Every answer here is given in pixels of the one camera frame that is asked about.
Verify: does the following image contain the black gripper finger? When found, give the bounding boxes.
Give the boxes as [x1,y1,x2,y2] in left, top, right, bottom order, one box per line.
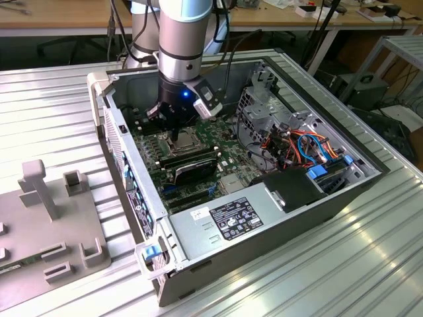
[174,110,200,143]
[145,102,176,143]

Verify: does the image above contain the silver CPU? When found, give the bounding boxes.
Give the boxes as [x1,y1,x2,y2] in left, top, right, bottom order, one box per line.
[176,129,196,149]

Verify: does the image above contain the metal socket cover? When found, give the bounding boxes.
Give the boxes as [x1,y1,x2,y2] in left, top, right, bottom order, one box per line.
[165,128,201,156]

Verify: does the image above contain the CPU socket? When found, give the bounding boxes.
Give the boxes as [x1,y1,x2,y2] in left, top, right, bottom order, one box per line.
[163,128,202,157]

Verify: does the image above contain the black RAM stick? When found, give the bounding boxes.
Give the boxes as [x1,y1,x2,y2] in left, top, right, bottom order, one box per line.
[155,146,219,165]

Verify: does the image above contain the black graphics card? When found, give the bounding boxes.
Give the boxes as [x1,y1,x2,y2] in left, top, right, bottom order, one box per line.
[171,157,219,186]

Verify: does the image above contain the green motherboard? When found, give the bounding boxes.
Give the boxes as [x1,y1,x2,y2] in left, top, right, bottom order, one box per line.
[127,105,265,215]

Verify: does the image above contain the silver drive cage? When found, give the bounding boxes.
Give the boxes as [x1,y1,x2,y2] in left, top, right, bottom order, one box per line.
[235,86,317,168]

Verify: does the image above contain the black expansion slot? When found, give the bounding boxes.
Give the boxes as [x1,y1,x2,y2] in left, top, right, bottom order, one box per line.
[167,193,212,211]
[161,184,215,201]

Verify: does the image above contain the silver chipset heatsink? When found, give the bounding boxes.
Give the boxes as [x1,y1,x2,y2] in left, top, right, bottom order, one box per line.
[219,174,248,195]

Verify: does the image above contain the black office chair base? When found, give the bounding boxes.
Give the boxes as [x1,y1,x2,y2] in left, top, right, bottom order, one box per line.
[35,32,116,65]

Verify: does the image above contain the silver power supply unit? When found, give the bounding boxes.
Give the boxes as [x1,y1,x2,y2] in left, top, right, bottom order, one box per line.
[167,182,291,264]

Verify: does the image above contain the black drive box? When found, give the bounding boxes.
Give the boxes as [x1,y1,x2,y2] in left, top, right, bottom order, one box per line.
[250,167,328,215]

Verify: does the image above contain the blue case latch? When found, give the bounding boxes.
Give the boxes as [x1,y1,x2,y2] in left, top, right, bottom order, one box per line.
[141,246,159,262]

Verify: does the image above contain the hard disk in blue carrier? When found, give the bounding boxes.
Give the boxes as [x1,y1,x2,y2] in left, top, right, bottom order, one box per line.
[305,155,356,196]

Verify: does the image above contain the open grey PC case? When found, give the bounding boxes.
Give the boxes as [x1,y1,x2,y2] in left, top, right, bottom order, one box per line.
[86,57,391,308]

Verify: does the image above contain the white box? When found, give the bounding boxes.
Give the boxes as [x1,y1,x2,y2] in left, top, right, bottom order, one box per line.
[295,5,340,20]

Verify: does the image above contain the grey parts rack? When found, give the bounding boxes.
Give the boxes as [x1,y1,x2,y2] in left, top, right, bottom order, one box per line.
[0,159,112,314]

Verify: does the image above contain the dark side panel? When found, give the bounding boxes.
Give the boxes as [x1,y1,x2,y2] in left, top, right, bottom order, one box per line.
[350,106,418,162]

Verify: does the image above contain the green RAM stick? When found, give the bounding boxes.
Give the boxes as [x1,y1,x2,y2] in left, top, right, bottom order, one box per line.
[0,256,46,275]

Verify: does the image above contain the brown cardboard box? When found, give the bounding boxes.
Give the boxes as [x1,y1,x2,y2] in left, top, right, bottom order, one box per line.
[356,5,387,22]

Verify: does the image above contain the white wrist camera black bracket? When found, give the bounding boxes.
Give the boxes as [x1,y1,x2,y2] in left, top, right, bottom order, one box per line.
[184,76,223,119]

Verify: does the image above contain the black wire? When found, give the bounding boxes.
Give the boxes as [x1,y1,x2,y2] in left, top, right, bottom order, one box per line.
[236,114,277,172]

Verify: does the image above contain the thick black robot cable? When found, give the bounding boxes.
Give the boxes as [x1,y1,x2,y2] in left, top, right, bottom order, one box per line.
[211,0,264,100]

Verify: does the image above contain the grey case handle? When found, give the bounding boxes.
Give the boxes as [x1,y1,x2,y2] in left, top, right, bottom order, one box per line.
[134,237,174,281]
[86,73,115,128]

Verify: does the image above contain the thin cable with silver connector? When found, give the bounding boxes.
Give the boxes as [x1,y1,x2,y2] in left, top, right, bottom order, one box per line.
[106,0,117,63]

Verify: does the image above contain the wooden desk white frame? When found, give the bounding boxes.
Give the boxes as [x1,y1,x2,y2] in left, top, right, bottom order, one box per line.
[0,0,133,38]
[227,0,420,77]

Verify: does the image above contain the blue wire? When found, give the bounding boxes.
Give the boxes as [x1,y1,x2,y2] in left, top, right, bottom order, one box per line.
[297,131,331,164]

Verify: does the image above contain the black hanging cable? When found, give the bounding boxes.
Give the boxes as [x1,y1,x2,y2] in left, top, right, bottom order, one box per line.
[302,0,343,69]

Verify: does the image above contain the black device with handle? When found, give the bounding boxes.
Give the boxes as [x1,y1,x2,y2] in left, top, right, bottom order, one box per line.
[331,73,390,110]

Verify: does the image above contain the silver metal frame table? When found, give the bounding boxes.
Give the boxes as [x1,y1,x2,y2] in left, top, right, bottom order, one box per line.
[338,34,423,104]

